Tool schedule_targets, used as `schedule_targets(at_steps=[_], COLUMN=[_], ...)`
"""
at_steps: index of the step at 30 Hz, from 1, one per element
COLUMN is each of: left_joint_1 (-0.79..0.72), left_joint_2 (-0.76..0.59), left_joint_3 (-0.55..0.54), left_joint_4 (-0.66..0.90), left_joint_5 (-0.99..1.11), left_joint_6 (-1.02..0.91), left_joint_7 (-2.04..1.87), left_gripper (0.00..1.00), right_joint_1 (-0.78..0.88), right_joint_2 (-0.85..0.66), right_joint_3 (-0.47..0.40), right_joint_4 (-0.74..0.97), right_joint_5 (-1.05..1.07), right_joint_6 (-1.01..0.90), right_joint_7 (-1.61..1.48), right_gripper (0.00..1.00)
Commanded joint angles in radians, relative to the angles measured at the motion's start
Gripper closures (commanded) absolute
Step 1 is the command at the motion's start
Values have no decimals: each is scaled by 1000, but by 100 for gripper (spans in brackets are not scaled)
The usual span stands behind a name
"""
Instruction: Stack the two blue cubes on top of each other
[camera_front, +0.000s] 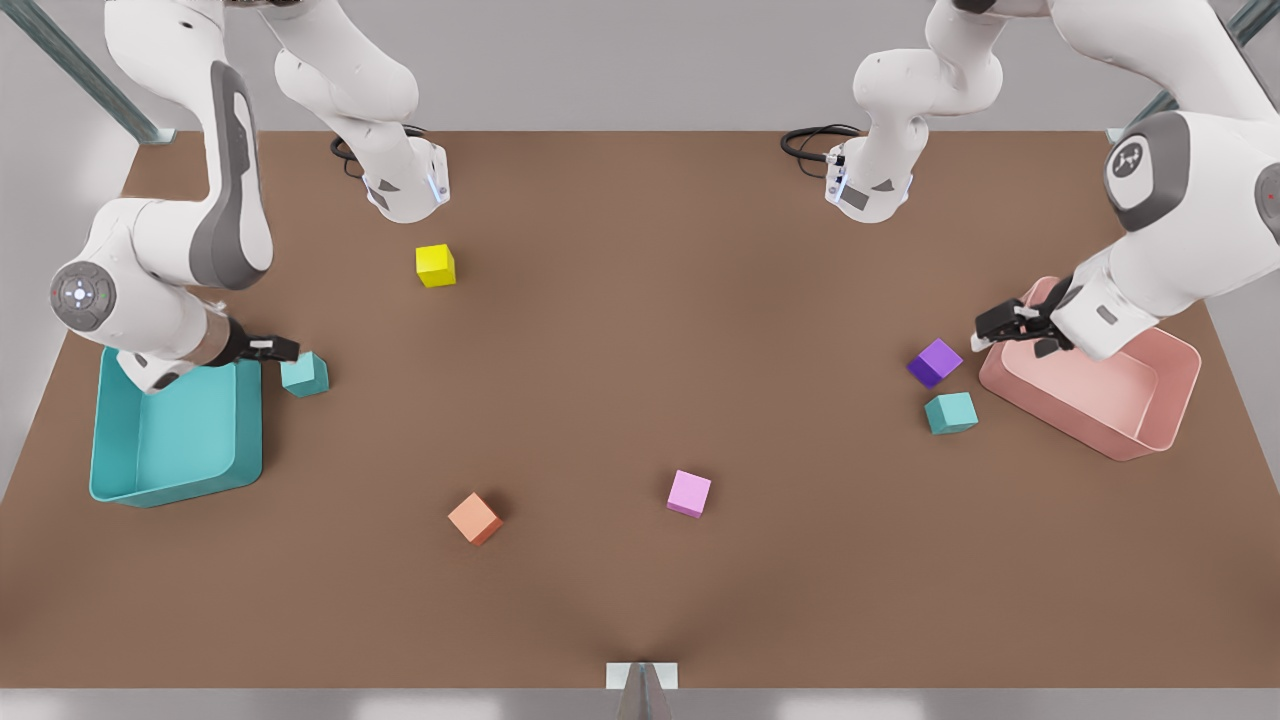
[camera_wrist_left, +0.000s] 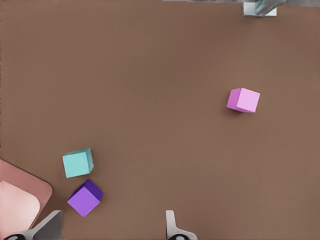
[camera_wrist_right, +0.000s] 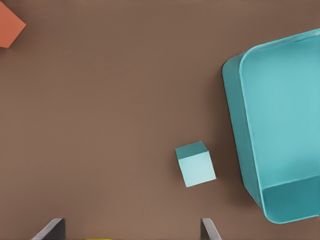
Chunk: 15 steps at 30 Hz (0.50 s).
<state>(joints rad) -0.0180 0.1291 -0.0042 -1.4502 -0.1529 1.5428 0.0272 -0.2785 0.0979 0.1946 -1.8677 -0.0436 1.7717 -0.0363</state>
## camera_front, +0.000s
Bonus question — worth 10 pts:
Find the purple cube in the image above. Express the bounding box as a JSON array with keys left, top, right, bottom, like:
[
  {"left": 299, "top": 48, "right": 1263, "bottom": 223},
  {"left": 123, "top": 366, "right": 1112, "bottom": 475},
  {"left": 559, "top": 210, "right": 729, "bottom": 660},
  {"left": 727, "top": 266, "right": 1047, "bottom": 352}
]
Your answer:
[{"left": 907, "top": 338, "right": 965, "bottom": 390}]

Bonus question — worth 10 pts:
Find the teal blue cube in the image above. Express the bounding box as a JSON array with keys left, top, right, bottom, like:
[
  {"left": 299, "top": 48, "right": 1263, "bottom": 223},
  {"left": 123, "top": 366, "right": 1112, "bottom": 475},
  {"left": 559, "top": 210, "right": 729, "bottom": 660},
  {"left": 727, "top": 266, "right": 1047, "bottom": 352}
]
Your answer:
[
  {"left": 280, "top": 351, "right": 331, "bottom": 399},
  {"left": 924, "top": 391, "right": 980, "bottom": 436}
]

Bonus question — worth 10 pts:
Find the pink plastic tray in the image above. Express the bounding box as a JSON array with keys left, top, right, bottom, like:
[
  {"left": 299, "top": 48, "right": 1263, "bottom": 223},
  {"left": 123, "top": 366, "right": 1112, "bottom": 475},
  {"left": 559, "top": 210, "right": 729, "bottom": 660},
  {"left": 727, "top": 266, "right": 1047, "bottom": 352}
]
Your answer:
[{"left": 978, "top": 276, "right": 1203, "bottom": 463}]

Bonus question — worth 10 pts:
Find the teal plastic tray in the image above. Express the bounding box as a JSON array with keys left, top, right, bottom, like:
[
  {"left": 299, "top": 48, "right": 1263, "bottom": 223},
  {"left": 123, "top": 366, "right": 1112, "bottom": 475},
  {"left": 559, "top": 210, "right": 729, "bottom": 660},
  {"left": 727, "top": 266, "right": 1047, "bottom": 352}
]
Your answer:
[{"left": 89, "top": 346, "right": 264, "bottom": 509}]

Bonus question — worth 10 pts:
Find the yellow cube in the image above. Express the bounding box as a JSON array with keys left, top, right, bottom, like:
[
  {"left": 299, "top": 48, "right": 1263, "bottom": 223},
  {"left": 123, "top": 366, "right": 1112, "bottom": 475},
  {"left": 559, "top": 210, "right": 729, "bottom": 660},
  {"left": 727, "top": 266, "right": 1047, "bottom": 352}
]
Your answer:
[{"left": 416, "top": 243, "right": 457, "bottom": 289}]

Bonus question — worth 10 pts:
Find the orange cube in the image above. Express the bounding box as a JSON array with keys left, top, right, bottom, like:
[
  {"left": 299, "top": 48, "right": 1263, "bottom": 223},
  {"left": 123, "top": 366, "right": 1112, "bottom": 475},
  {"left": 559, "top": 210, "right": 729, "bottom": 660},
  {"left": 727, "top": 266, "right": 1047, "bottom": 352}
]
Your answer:
[{"left": 447, "top": 491, "right": 504, "bottom": 547}]

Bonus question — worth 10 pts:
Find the pink cube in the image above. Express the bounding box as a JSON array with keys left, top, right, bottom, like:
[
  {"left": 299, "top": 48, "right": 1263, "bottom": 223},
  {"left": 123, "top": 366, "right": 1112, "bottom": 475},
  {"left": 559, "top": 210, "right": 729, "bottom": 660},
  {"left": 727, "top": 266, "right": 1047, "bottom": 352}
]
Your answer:
[{"left": 667, "top": 470, "right": 713, "bottom": 519}]

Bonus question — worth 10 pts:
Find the black cable loop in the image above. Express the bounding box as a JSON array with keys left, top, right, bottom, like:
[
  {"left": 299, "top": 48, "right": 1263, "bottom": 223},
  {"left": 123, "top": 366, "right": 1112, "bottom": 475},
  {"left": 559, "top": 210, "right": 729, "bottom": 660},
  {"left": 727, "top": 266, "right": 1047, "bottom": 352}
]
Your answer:
[
  {"left": 780, "top": 124, "right": 865, "bottom": 181},
  {"left": 330, "top": 125, "right": 431, "bottom": 181}
]

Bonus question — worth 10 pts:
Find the silver frame post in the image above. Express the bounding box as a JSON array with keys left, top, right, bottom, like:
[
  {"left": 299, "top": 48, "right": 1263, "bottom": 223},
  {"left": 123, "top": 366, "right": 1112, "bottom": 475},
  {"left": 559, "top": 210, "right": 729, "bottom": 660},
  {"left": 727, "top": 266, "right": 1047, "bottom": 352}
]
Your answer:
[
  {"left": 0, "top": 0, "right": 176, "bottom": 145},
  {"left": 606, "top": 661, "right": 679, "bottom": 720},
  {"left": 1106, "top": 0, "right": 1280, "bottom": 144}
]

